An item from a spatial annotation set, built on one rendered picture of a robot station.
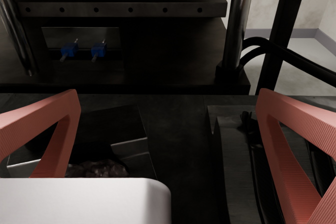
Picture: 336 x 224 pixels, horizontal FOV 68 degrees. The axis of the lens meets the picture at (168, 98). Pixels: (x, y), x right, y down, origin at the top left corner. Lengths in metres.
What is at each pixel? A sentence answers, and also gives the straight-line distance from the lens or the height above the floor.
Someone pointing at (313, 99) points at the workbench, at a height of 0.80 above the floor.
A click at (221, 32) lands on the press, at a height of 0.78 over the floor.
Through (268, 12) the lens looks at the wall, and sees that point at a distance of 3.33.
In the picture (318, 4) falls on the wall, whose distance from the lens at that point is 3.55.
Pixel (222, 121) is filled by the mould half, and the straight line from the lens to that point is 0.52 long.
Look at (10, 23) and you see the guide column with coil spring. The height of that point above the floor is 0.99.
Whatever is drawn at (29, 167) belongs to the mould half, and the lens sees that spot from 0.54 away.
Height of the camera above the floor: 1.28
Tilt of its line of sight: 37 degrees down
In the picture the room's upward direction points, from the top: straight up
